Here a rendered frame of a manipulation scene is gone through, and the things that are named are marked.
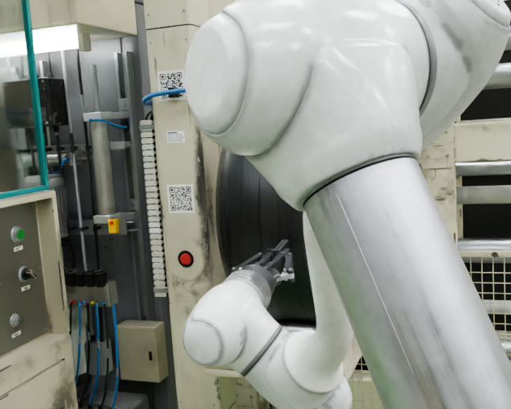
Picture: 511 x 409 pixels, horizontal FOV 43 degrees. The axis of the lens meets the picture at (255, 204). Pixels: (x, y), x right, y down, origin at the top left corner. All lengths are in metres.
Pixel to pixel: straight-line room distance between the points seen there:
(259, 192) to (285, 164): 0.88
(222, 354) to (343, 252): 0.52
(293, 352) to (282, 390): 0.06
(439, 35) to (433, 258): 0.22
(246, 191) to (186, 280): 0.41
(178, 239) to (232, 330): 0.74
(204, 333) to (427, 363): 0.55
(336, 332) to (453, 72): 0.44
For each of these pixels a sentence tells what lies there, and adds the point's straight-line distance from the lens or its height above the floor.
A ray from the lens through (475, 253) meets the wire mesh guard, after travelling 1.94.
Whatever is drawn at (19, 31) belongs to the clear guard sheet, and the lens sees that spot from 1.68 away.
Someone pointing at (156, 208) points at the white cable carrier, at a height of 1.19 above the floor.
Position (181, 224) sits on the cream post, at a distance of 1.69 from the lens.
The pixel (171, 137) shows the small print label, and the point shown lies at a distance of 1.67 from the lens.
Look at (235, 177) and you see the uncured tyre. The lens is 1.41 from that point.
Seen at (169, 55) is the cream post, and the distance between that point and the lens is 1.68.
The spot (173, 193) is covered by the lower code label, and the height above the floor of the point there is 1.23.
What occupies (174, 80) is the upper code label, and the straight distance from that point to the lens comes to 1.67.
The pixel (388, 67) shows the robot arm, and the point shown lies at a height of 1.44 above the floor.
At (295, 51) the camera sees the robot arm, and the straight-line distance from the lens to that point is 0.48.
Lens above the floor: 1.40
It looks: 7 degrees down
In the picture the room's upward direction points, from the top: 4 degrees counter-clockwise
